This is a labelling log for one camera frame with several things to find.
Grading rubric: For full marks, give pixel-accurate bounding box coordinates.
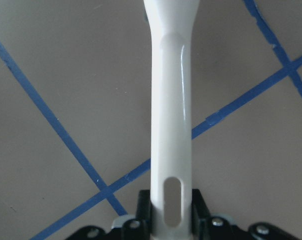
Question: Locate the beige hand brush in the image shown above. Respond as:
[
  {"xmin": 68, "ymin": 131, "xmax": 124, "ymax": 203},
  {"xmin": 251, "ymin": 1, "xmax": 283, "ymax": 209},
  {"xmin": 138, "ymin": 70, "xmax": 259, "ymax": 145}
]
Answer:
[{"xmin": 144, "ymin": 0, "xmax": 199, "ymax": 240}]

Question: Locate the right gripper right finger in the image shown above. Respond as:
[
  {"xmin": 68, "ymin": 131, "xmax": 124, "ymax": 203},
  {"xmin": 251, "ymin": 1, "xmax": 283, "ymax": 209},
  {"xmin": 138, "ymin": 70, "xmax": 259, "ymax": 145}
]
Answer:
[{"xmin": 191, "ymin": 189, "xmax": 211, "ymax": 240}]

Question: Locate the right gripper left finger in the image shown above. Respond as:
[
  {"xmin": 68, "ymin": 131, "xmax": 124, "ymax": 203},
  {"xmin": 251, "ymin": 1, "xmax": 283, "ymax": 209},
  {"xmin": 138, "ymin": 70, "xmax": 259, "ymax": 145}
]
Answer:
[{"xmin": 135, "ymin": 189, "xmax": 153, "ymax": 240}]

